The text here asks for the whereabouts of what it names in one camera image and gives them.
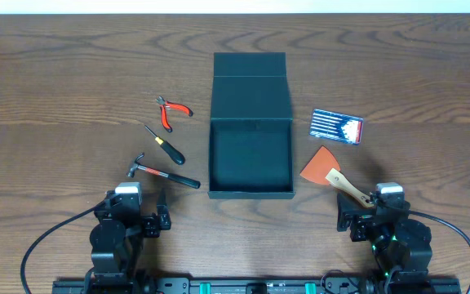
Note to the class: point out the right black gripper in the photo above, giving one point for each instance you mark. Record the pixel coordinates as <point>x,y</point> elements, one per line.
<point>358,221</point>

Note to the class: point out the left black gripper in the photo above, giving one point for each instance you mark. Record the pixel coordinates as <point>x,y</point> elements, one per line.
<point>152,224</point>

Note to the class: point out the small claw hammer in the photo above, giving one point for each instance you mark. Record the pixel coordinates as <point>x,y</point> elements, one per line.
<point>137,166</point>

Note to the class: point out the orange scraper wooden handle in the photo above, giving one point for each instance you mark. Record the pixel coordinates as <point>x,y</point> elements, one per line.
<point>324,169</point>

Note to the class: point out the black handled screwdriver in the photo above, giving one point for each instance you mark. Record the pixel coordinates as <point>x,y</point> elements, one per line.
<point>175,155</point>

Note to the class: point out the blue screwdriver set card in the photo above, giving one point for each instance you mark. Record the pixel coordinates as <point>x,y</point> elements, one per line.
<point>335,126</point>

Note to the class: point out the red handled pliers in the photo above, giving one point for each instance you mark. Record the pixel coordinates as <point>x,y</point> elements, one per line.
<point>165,105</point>

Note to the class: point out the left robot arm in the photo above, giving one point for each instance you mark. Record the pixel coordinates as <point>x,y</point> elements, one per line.
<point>118,240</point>

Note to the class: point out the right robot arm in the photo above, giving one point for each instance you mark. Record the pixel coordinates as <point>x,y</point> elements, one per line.
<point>400,245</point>

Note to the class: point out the dark green open box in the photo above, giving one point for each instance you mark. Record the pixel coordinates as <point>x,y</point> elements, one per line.
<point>250,143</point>

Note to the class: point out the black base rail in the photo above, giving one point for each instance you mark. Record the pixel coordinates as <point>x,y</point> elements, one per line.
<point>328,285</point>

